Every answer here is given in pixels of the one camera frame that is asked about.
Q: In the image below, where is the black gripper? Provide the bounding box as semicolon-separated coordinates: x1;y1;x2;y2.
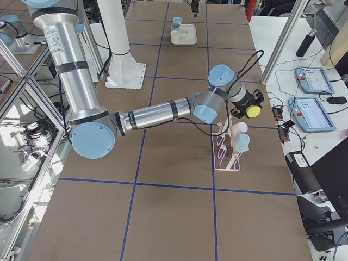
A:
229;88;253;119
191;0;198;17

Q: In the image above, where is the yellow plastic cup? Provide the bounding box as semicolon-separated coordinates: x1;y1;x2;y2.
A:
246;105;261;118

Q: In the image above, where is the pink plastic cup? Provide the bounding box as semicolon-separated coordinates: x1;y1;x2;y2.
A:
231;122;248;138

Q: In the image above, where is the light blue plastic cup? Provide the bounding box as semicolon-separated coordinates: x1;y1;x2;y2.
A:
235;133;250;153

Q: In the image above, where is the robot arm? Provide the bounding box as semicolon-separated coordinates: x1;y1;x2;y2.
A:
26;1;264;159

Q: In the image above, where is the grey plastic cup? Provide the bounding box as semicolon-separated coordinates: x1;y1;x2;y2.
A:
171;23;181;31

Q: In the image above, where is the cream white plastic cup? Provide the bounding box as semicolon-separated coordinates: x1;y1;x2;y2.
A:
170;30;180;45

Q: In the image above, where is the cream rabbit print tray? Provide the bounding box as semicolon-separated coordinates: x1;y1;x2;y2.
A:
176;24;197;45

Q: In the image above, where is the near blue teach pendant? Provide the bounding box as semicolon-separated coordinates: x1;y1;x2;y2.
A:
289;97;336;133

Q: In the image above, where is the blue teach pendant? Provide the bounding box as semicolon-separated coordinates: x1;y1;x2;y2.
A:
289;97;336;133
295;67;335;95

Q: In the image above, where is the far blue teach pendant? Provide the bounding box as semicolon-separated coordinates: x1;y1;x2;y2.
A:
295;67;335;95

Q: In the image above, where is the black label box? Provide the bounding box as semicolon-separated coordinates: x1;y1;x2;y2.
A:
285;151;322;194

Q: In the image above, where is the black water bottle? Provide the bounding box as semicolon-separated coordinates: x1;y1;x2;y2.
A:
295;29;317;57

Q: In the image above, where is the black monitor stand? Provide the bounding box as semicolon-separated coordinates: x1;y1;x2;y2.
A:
297;139;347;251

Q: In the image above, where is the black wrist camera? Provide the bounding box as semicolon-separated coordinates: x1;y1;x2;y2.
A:
252;89;264;107

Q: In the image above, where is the white wire cup rack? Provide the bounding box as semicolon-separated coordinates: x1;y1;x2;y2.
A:
212;115;242;171

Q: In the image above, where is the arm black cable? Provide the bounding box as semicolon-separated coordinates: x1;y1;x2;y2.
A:
176;49;265;136

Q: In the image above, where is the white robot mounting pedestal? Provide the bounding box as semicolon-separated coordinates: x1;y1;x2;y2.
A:
97;0;146;90

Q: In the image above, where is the aluminium frame post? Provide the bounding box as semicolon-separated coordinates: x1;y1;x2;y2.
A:
260;0;308;85

